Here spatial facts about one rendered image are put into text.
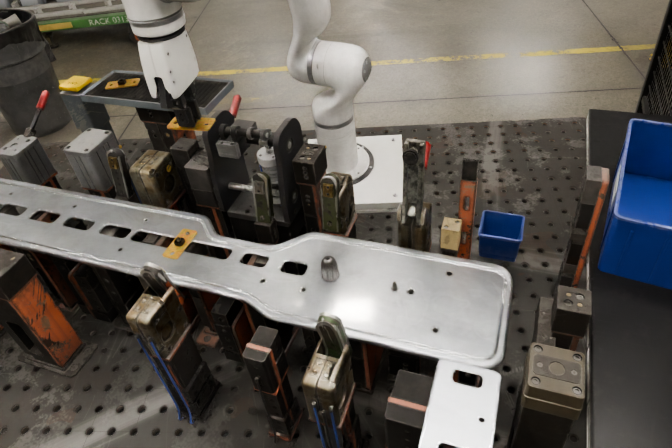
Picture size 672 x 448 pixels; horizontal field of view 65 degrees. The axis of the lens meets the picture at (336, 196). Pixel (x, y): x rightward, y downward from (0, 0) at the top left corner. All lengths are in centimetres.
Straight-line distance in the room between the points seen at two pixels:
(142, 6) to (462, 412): 76
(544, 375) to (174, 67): 73
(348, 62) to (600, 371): 91
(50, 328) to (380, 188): 93
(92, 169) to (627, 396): 116
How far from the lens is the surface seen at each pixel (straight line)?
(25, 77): 382
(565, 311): 90
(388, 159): 169
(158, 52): 89
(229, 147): 113
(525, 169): 177
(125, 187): 135
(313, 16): 132
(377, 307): 96
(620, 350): 94
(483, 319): 96
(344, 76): 140
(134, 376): 138
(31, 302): 133
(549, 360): 86
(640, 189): 122
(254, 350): 96
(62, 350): 144
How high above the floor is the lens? 176
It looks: 40 degrees down
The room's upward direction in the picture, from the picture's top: 7 degrees counter-clockwise
